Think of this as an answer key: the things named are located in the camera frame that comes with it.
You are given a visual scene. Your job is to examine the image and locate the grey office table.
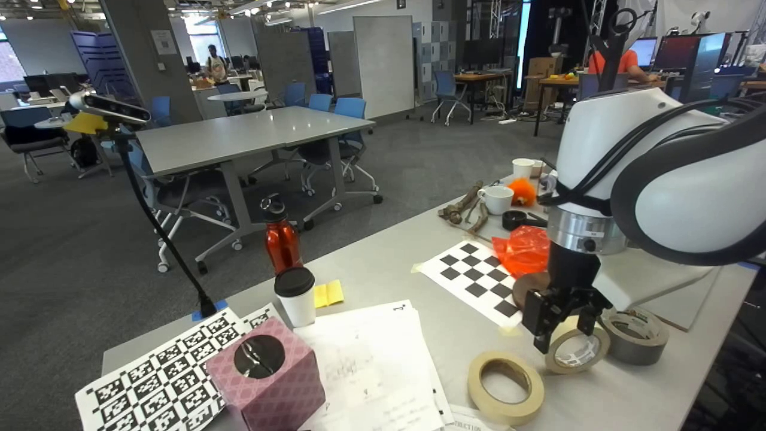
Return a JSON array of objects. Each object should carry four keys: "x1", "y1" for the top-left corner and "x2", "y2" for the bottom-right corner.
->
[{"x1": 133, "y1": 102, "x2": 379, "y2": 243}]

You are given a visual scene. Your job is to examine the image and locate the red bottle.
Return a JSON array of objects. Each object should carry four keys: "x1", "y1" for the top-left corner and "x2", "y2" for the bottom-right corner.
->
[{"x1": 264, "y1": 219, "x2": 304, "y2": 278}]

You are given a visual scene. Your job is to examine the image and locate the blue office chair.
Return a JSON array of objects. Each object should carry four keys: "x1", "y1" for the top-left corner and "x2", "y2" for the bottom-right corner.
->
[{"x1": 334, "y1": 96, "x2": 385, "y2": 205}]

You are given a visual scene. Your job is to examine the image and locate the white partition board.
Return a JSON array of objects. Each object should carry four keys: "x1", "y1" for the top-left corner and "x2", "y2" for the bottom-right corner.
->
[{"x1": 353, "y1": 14, "x2": 420, "y2": 121}]

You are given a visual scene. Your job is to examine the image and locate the pink tissue box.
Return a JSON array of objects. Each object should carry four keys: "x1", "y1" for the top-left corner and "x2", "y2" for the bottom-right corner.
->
[{"x1": 203, "y1": 316, "x2": 328, "y2": 431}]

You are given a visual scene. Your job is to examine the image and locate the yellow sticky note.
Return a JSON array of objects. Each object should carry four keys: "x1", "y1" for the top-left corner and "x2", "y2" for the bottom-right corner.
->
[{"x1": 311, "y1": 278, "x2": 348, "y2": 310}]

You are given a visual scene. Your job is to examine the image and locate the black measuring scoop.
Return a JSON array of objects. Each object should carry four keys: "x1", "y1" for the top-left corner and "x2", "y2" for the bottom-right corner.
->
[{"x1": 499, "y1": 205, "x2": 550, "y2": 235}]

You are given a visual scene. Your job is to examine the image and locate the person in orange shirt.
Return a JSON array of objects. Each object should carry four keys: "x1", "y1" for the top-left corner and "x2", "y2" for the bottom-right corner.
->
[{"x1": 585, "y1": 34, "x2": 665, "y2": 83}]

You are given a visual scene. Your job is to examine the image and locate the white paper sheets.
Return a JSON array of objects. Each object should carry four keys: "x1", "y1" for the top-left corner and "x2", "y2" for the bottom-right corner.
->
[{"x1": 294, "y1": 297, "x2": 456, "y2": 431}]

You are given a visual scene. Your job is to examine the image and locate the brown wooden stick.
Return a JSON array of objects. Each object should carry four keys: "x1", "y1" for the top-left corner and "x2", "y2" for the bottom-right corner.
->
[{"x1": 437, "y1": 181, "x2": 492, "y2": 236}]

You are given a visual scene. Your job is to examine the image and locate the orange plastic bag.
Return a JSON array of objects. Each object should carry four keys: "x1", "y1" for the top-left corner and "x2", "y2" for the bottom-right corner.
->
[{"x1": 492, "y1": 223, "x2": 556, "y2": 281}]

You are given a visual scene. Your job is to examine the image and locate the white cup with black lid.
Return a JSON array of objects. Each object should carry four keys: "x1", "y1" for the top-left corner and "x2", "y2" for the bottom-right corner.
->
[{"x1": 270, "y1": 265, "x2": 322, "y2": 331}]

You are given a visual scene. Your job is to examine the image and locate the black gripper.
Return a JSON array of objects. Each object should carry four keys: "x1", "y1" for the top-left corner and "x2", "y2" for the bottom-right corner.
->
[{"x1": 519, "y1": 241, "x2": 614, "y2": 356}]

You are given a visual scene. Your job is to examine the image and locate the black office chair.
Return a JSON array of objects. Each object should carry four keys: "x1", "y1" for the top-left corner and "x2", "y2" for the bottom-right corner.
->
[{"x1": 0, "y1": 106, "x2": 78, "y2": 185}]

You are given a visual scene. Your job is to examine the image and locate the AprilTag marker sheet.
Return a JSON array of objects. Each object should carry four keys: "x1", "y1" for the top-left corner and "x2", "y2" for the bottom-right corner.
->
[{"x1": 73, "y1": 303, "x2": 279, "y2": 431}]

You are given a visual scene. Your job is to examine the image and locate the white plastic cup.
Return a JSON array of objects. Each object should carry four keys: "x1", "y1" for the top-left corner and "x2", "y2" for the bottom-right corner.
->
[{"x1": 476, "y1": 181, "x2": 517, "y2": 218}]

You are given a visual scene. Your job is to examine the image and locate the black camera on gooseneck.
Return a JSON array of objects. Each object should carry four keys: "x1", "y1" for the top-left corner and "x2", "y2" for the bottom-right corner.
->
[{"x1": 66, "y1": 88, "x2": 220, "y2": 318}]

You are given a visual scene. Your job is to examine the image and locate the blue tape piece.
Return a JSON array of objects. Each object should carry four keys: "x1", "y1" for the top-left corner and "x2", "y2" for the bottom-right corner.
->
[{"x1": 190, "y1": 299, "x2": 231, "y2": 324}]

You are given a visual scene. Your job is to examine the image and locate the grey duct tape roll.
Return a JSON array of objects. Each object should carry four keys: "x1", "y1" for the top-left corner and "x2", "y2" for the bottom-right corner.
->
[{"x1": 599, "y1": 307, "x2": 674, "y2": 368}]

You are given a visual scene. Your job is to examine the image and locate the black white checkerboard sheet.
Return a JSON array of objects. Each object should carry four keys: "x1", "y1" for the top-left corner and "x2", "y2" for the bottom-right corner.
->
[{"x1": 413, "y1": 236, "x2": 534, "y2": 331}]

